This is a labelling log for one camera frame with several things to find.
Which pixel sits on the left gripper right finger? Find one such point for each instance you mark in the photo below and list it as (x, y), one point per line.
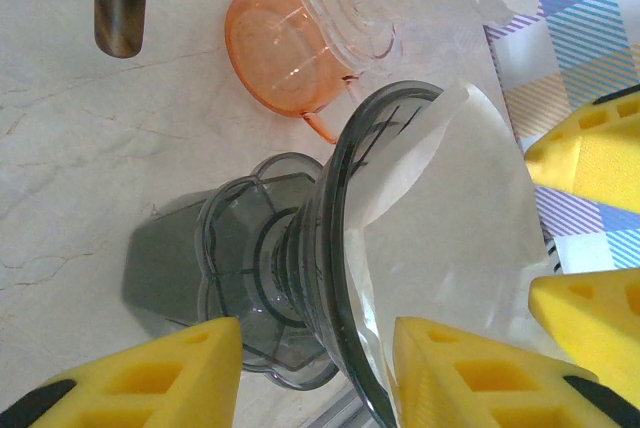
(420, 348)

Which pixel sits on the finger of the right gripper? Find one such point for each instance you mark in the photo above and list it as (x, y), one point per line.
(590, 318)
(600, 158)

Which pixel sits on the orange glass server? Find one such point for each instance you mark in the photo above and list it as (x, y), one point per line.
(270, 48)

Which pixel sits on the grey glass coffee dripper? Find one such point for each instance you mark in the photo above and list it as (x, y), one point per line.
(300, 248)

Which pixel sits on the clear glass coffee dripper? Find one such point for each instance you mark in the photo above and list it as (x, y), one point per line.
(350, 13)

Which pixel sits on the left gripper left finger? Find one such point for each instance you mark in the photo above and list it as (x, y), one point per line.
(210, 348)

